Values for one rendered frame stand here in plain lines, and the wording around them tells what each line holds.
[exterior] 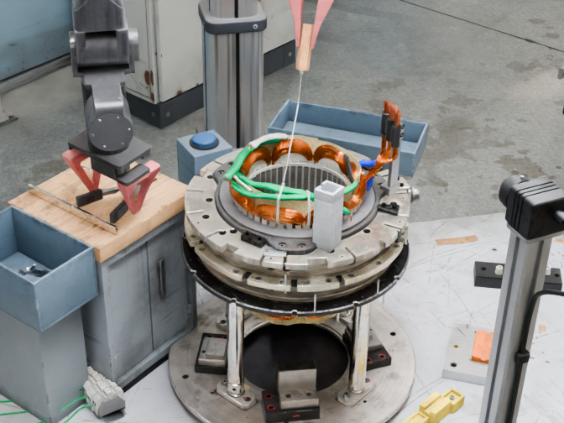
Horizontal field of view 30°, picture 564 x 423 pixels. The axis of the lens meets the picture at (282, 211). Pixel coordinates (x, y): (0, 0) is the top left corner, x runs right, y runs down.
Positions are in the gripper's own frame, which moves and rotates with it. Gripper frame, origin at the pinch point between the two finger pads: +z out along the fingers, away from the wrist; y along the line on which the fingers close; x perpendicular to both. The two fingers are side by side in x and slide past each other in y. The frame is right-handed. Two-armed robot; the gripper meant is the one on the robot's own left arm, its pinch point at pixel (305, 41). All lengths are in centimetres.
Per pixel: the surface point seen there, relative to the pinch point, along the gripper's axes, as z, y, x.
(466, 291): 42, 32, 40
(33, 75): 43, -108, 256
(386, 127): 10.5, 12.3, 5.2
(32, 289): 35.8, -31.3, -8.1
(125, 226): 29.0, -22.1, 4.6
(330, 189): 18.2, 5.7, -3.8
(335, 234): 24.2, 7.1, -3.7
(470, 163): 51, 57, 233
